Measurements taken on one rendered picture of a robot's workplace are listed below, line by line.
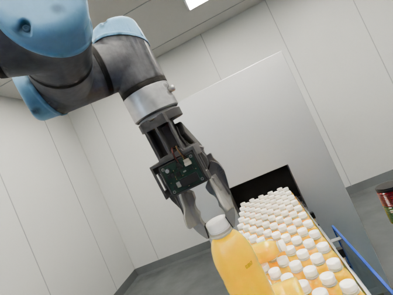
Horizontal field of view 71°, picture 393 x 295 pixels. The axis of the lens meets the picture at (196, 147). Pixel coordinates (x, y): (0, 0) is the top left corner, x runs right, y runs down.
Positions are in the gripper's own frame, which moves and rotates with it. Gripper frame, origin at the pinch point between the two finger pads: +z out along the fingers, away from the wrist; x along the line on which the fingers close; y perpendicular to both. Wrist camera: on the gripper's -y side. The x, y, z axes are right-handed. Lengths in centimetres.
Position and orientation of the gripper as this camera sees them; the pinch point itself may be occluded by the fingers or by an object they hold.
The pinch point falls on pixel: (217, 223)
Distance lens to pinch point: 47.9
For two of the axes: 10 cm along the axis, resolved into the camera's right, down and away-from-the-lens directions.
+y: -1.2, 1.1, -9.9
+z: 4.6, 8.9, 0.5
